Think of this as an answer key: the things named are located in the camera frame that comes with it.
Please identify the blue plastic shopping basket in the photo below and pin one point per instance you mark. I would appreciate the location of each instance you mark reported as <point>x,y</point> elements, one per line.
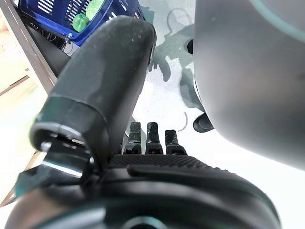
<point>57,28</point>

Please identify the black robot left foot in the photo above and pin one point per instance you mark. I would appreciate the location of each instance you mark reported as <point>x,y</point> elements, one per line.
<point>202,124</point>

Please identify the silver robot left leg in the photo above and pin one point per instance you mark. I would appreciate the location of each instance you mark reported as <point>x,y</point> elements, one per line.
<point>250,71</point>

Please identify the black robot right foot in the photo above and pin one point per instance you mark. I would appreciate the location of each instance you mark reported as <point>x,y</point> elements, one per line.
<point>190,46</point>

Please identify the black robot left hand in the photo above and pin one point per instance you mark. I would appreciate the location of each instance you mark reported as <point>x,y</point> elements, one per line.
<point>102,83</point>

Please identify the napa cabbage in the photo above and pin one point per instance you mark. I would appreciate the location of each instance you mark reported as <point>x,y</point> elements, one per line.
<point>94,9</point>

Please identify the black robot foot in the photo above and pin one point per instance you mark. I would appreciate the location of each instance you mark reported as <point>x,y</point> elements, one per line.
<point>190,46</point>
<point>202,124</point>

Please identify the green bell pepper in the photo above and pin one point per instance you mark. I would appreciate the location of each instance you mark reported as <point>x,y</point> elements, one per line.
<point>80,22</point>

